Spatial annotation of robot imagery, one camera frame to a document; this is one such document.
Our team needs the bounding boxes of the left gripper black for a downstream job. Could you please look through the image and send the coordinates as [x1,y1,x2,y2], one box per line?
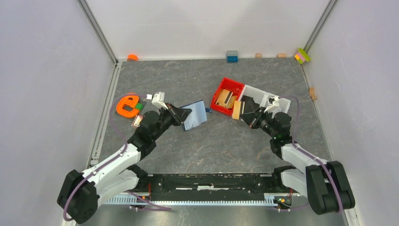
[152,102,192,141]

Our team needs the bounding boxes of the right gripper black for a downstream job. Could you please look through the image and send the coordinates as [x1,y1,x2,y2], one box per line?
[239,106,277,138]

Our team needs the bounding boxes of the navy blue card holder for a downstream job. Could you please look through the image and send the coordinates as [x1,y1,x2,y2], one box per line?
[181,100,212,131]

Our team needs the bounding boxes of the gold credit card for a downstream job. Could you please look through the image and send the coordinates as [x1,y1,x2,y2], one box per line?
[231,100,245,120]

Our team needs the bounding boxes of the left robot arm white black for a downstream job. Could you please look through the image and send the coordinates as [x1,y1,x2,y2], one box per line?
[57,103,192,224]

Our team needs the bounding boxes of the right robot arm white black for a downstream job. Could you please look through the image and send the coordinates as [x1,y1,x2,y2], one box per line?
[240,107,356,215]

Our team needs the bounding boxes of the black cards in bin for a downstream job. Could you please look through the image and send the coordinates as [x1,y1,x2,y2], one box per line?
[241,96,259,113]

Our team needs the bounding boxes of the white plastic bin left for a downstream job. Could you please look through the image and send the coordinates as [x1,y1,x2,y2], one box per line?
[238,85,268,113]

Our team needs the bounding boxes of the white plastic bin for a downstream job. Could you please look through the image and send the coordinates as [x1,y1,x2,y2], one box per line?
[238,85,268,113]
[260,93,291,113]

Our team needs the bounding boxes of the white plastic bin right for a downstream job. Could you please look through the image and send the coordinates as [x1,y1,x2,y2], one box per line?
[260,93,291,113]

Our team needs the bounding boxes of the green toy block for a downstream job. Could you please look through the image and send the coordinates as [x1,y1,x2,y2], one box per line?
[135,103,145,111]

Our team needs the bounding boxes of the orange plastic letter shape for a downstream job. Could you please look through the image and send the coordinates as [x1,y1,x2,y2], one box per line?
[116,93,140,119]

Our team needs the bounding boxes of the blue grey toy brick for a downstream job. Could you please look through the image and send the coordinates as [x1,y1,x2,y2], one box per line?
[226,50,239,63]

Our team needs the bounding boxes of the curved tan wooden piece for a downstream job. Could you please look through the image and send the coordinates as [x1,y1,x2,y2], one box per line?
[309,87,317,101]

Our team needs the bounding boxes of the flat tan wooden block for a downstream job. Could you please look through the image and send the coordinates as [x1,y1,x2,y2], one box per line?
[277,53,287,58]

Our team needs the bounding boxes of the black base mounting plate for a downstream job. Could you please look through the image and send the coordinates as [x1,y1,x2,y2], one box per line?
[131,173,290,202]

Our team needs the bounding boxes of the orange round cap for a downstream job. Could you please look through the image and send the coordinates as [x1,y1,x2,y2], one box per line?
[127,54,138,61]

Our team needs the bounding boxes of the green pink toy brick stack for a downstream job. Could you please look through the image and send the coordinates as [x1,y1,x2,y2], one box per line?
[294,48,311,65]

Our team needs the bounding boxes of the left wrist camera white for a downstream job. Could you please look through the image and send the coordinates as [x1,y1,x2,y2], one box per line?
[146,91,168,109]

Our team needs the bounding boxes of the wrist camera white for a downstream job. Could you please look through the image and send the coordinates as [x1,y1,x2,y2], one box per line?
[146,91,168,109]
[263,96,282,113]

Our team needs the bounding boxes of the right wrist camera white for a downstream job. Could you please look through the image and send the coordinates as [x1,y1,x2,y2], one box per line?
[263,96,282,113]

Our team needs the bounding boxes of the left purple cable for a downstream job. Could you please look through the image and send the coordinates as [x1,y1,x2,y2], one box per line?
[62,93,172,223]

